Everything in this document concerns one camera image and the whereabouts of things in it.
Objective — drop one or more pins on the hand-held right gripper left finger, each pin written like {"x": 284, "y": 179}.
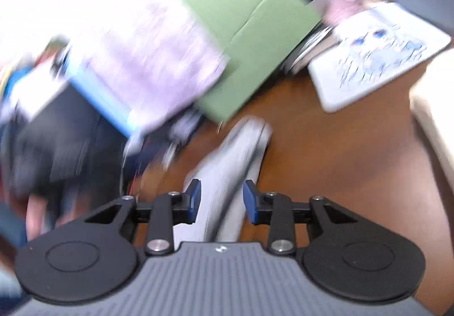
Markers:
{"x": 194, "y": 200}

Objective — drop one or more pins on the pink towel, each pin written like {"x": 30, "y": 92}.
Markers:
{"x": 149, "y": 71}

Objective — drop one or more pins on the green cardboard sheet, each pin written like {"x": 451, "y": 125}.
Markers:
{"x": 248, "y": 36}

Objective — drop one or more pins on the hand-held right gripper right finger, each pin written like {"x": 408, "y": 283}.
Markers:
{"x": 250, "y": 204}

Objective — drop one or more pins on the white box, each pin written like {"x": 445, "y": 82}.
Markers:
{"x": 32, "y": 96}

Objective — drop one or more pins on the pink patterned object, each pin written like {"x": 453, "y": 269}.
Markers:
{"x": 340, "y": 11}

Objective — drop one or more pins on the black computer case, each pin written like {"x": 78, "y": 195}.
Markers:
{"x": 64, "y": 131}

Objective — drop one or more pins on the cartoon printed mouse pad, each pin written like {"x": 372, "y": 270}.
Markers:
{"x": 372, "y": 53}

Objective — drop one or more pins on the grey ribbed shirt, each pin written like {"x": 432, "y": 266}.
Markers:
{"x": 230, "y": 167}

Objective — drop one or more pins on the dark book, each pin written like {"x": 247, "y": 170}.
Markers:
{"x": 308, "y": 50}

